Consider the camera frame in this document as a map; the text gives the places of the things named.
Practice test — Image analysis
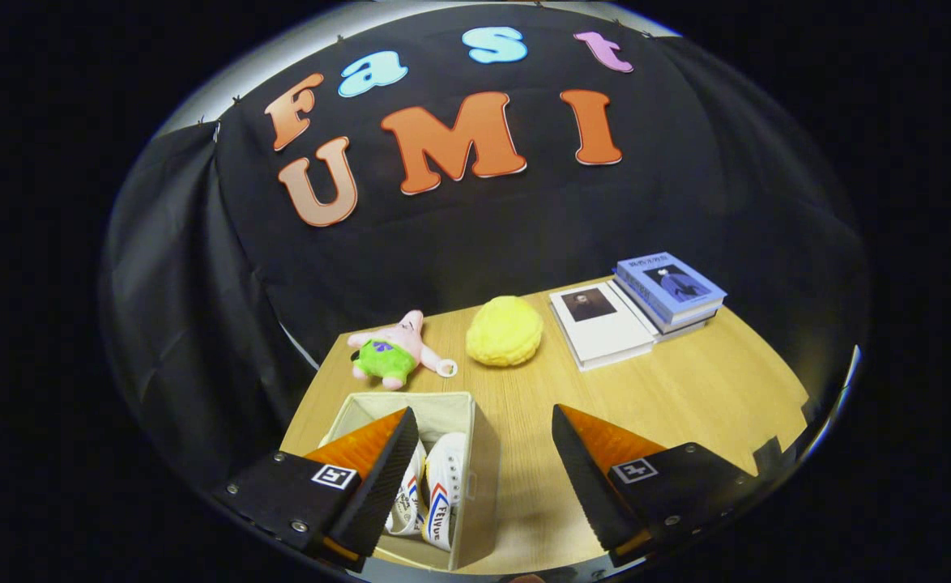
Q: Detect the white canvas shoe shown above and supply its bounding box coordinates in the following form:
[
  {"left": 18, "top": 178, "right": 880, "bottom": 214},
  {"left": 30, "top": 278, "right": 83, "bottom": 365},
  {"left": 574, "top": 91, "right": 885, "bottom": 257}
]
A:
[
  {"left": 385, "top": 441, "right": 428, "bottom": 537},
  {"left": 423, "top": 432, "right": 470, "bottom": 553}
]

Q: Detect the blue book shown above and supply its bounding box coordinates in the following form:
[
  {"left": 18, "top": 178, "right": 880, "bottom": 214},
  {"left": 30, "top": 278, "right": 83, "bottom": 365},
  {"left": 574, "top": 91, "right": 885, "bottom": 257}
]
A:
[{"left": 615, "top": 251, "right": 727, "bottom": 325}]

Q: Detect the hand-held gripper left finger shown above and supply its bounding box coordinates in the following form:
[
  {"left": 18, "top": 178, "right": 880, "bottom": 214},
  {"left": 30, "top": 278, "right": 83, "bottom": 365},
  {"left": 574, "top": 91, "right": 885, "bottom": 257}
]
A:
[{"left": 215, "top": 406, "right": 420, "bottom": 572}]

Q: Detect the yellow round plush toy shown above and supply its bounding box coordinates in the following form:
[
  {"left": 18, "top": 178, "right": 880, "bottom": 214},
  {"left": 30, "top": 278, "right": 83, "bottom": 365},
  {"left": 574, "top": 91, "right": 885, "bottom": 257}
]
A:
[{"left": 465, "top": 296, "right": 544, "bottom": 368}]

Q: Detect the beige fabric storage box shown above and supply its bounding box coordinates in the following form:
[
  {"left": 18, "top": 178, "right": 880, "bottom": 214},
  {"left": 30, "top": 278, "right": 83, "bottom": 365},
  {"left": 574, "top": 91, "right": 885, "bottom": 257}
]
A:
[{"left": 318, "top": 391, "right": 502, "bottom": 572}]

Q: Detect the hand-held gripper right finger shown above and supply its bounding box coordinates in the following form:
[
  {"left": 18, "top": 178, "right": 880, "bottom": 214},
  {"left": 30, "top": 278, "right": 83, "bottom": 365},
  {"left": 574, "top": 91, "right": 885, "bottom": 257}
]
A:
[{"left": 551, "top": 403, "right": 756, "bottom": 568}]

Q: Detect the pink starfish plush toy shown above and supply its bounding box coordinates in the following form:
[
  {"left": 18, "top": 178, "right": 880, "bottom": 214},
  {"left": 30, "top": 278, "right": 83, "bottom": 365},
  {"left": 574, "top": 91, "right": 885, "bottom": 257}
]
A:
[{"left": 348, "top": 309, "right": 458, "bottom": 391}]

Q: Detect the white book with portrait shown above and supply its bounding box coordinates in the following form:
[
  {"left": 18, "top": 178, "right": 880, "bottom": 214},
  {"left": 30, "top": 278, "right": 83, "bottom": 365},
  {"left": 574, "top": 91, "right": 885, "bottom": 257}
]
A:
[{"left": 548, "top": 282, "right": 659, "bottom": 372}]

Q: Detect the thin grey book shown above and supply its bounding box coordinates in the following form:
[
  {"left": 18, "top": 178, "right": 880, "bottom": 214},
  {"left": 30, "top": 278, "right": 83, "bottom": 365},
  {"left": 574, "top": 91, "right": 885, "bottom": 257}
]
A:
[{"left": 612, "top": 275, "right": 723, "bottom": 341}]

